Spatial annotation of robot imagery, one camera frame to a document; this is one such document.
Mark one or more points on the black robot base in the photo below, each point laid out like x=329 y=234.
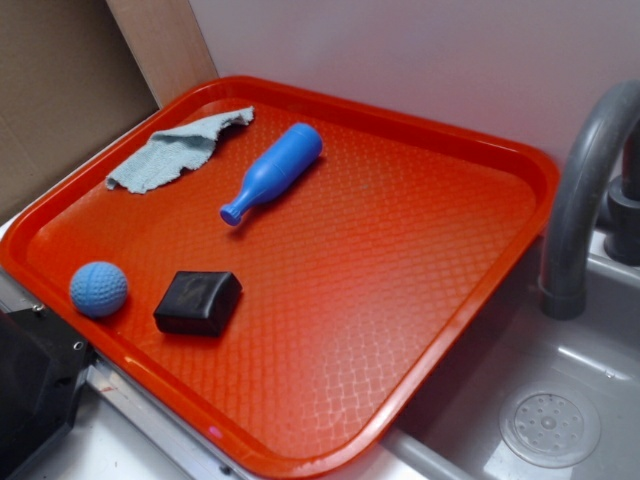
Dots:
x=43 y=370

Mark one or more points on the blue dimpled ball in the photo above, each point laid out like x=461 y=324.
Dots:
x=98 y=289

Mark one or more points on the orange plastic tray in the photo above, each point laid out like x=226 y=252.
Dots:
x=356 y=280

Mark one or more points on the blue plastic bottle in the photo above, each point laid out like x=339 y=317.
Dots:
x=275 y=171

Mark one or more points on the black rectangular block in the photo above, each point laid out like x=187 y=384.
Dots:
x=198 y=303

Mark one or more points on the light blue cloth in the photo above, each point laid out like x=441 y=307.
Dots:
x=168 y=153

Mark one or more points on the light wooden board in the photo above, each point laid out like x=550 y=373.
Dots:
x=167 y=43

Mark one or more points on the grey plastic sink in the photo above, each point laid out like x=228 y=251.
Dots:
x=524 y=396

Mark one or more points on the grey curved faucet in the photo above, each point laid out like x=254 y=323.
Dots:
x=595 y=159

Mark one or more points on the brown cardboard panel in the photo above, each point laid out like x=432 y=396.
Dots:
x=69 y=87

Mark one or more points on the dark grey faucet handle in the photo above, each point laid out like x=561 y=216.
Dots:
x=622 y=244

